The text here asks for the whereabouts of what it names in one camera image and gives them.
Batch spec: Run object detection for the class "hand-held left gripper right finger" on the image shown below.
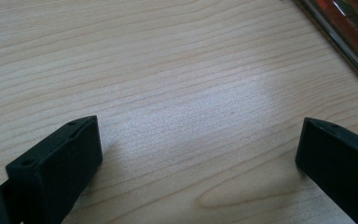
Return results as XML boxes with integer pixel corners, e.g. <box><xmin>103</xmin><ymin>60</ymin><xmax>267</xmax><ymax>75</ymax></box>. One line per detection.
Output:
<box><xmin>295</xmin><ymin>117</ymin><xmax>358</xmax><ymax>224</ymax></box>

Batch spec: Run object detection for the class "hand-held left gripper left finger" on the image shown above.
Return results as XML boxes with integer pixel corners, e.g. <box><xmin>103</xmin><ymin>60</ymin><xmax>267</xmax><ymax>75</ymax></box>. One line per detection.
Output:
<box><xmin>5</xmin><ymin>115</ymin><xmax>103</xmax><ymax>224</ymax></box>

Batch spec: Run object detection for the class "red and black tray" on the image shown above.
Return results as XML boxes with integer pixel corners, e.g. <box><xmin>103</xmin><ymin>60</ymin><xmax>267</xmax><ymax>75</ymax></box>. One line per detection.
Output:
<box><xmin>292</xmin><ymin>0</ymin><xmax>358</xmax><ymax>94</ymax></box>

